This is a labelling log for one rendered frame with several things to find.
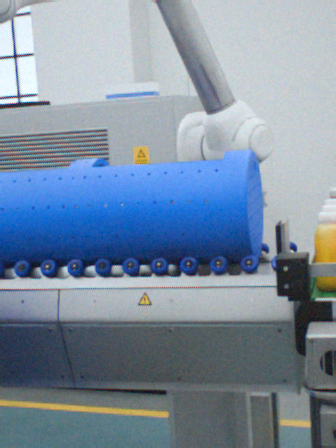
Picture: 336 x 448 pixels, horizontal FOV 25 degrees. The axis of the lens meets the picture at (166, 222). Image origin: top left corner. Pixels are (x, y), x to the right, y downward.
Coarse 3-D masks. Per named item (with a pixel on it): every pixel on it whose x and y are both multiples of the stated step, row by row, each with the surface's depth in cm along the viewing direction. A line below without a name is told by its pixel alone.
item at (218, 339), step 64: (0, 320) 201; (64, 320) 197; (128, 320) 192; (192, 320) 188; (256, 320) 184; (0, 384) 212; (64, 384) 207; (128, 384) 202; (192, 384) 197; (256, 384) 193
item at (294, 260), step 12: (288, 252) 175; (300, 252) 174; (276, 264) 171; (288, 264) 170; (300, 264) 169; (276, 276) 172; (288, 276) 170; (300, 276) 170; (288, 288) 171; (300, 288) 169; (288, 300) 172; (300, 300) 172
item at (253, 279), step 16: (224, 272) 188; (256, 272) 186; (272, 272) 185; (0, 288) 202; (16, 288) 201; (32, 288) 200; (48, 288) 198; (64, 288) 197; (80, 288) 196; (96, 288) 195; (112, 288) 194
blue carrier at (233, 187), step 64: (0, 192) 198; (64, 192) 193; (128, 192) 189; (192, 192) 184; (256, 192) 196; (0, 256) 202; (64, 256) 198; (128, 256) 194; (192, 256) 190; (256, 256) 192
